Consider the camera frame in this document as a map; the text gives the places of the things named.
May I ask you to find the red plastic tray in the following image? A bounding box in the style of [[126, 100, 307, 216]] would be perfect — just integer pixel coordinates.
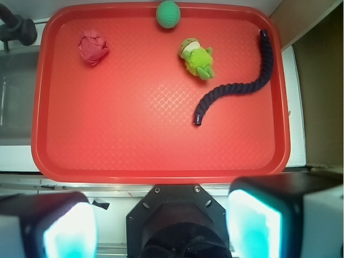
[[31, 3, 290, 184]]

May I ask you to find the green dimpled ball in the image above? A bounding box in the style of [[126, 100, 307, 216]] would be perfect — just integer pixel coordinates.
[[156, 1, 181, 29]]

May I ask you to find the dark blue twisted rope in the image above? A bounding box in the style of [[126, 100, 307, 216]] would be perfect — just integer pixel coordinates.
[[192, 28, 275, 127]]

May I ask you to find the green plush frog toy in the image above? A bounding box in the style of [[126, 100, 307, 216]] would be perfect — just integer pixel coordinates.
[[178, 38, 214, 81]]

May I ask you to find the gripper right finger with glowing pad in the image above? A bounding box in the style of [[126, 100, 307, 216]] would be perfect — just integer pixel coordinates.
[[226, 171, 343, 257]]

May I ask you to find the stainless steel sink basin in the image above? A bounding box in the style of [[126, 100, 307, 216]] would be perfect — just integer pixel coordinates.
[[1, 46, 39, 146]]

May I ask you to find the crumpled red paper ball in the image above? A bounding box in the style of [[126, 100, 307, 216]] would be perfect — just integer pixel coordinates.
[[77, 30, 110, 66]]

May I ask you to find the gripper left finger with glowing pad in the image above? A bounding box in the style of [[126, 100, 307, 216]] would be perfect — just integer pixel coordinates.
[[1, 192, 98, 257]]

